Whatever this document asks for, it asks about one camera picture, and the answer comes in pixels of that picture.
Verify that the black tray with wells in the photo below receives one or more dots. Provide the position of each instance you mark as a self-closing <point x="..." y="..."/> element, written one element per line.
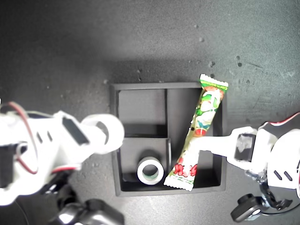
<point x="143" y="110"/>

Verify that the white tape roll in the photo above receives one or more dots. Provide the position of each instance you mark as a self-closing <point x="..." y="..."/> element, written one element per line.
<point x="140" y="172"/>
<point x="116" y="131"/>

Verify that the small black camera box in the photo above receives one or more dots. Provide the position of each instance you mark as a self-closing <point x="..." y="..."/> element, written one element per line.
<point x="245" y="209"/>
<point x="103" y="215"/>

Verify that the green red snack bar wrapper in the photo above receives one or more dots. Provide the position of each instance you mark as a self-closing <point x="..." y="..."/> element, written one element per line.
<point x="204" y="112"/>

